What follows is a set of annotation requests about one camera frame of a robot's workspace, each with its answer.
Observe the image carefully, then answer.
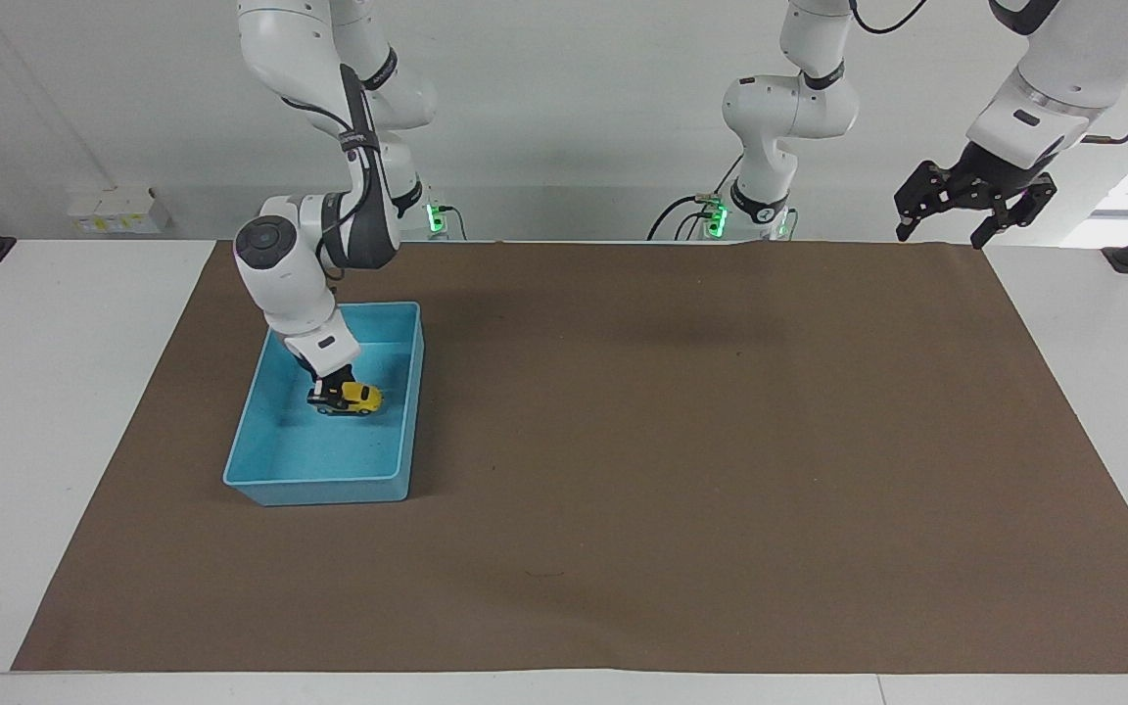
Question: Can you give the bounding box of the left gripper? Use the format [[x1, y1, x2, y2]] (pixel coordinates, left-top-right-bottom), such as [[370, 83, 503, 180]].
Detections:
[[894, 141, 1058, 250]]

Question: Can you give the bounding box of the yellow toy beetle car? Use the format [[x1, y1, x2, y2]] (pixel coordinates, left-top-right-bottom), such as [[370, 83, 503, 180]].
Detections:
[[306, 381, 385, 418]]

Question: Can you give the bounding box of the blue plastic bin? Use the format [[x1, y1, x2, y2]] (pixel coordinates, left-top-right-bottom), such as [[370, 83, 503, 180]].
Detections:
[[222, 301, 425, 508]]

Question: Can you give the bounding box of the white wall socket box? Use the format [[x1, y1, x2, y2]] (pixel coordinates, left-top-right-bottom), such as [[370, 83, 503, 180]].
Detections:
[[67, 185, 172, 237]]

